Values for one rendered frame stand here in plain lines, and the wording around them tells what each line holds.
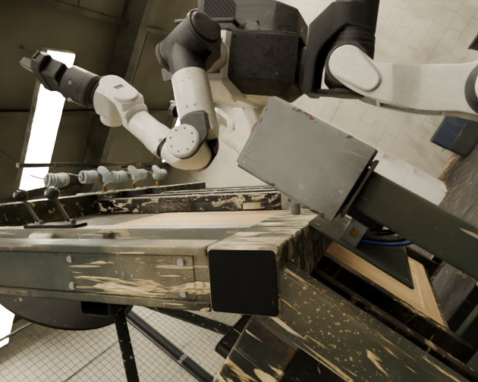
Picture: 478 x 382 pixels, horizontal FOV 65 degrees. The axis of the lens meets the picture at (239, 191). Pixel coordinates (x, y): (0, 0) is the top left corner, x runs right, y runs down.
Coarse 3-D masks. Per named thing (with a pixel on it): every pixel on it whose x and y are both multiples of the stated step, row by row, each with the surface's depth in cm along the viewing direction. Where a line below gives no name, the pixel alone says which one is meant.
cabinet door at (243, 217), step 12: (156, 216) 140; (168, 216) 140; (180, 216) 138; (192, 216) 135; (204, 216) 133; (216, 216) 130; (228, 216) 128; (240, 216) 126; (252, 216) 123; (264, 216) 121
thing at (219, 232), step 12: (0, 228) 115; (12, 228) 113; (48, 228) 107; (60, 228) 105; (72, 228) 103; (84, 228) 102; (96, 228) 100; (108, 228) 99; (120, 228) 97; (132, 228) 96; (144, 228) 94; (156, 228) 93; (168, 228) 92; (180, 228) 91; (192, 228) 89; (204, 228) 88; (216, 228) 87; (228, 228) 86; (240, 228) 85
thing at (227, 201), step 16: (96, 192) 195; (112, 192) 187; (272, 192) 155; (112, 208) 184; (128, 208) 180; (144, 208) 177; (160, 208) 174; (176, 208) 170; (192, 208) 167; (208, 208) 165; (224, 208) 162; (240, 208) 159; (272, 208) 154
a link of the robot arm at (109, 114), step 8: (88, 72) 94; (80, 80) 92; (88, 80) 92; (96, 80) 94; (80, 88) 92; (88, 88) 92; (96, 88) 93; (80, 96) 93; (88, 96) 93; (96, 96) 92; (104, 96) 92; (80, 104) 95; (88, 104) 95; (96, 104) 94; (104, 104) 93; (112, 104) 93; (96, 112) 96; (104, 112) 95; (112, 112) 95; (104, 120) 97; (112, 120) 97; (120, 120) 98
